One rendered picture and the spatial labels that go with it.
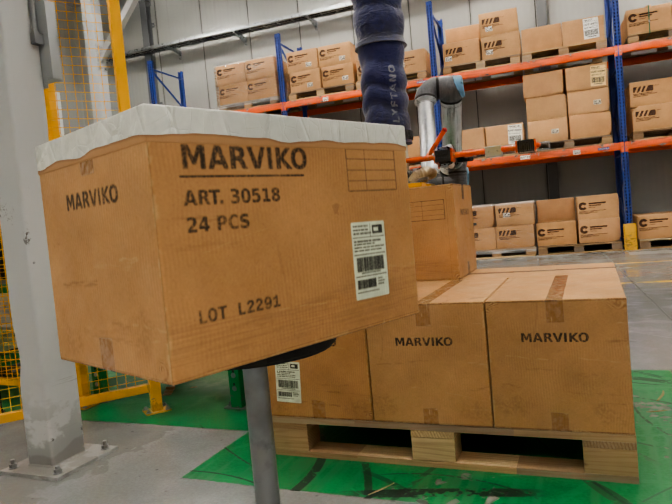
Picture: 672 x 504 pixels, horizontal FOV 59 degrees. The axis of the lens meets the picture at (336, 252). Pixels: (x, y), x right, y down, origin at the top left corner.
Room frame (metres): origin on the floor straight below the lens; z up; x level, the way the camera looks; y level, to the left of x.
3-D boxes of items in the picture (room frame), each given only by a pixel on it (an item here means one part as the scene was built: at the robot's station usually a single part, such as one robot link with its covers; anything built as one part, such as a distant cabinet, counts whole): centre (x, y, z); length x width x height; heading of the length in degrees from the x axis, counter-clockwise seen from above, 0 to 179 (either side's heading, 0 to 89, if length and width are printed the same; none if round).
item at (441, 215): (2.77, -0.31, 0.74); 0.60 x 0.40 x 0.40; 67
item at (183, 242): (1.19, 0.18, 0.82); 0.60 x 0.40 x 0.40; 136
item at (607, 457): (2.37, -0.46, 0.07); 1.20 x 1.00 x 0.14; 67
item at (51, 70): (2.37, 1.09, 1.62); 0.20 x 0.05 x 0.30; 67
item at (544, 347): (2.37, -0.46, 0.34); 1.20 x 1.00 x 0.40; 67
